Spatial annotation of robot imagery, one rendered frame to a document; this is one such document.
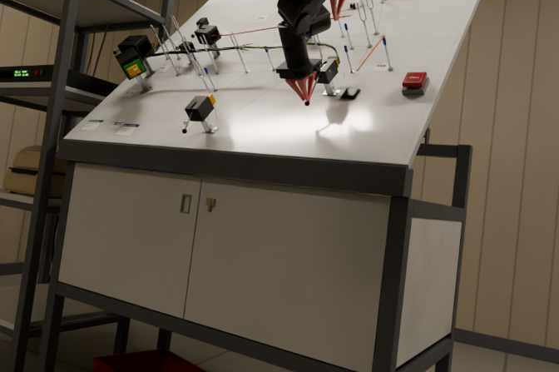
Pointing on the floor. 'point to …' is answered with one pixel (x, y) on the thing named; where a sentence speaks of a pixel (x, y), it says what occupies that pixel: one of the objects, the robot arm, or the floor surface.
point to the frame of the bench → (442, 348)
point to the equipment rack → (77, 8)
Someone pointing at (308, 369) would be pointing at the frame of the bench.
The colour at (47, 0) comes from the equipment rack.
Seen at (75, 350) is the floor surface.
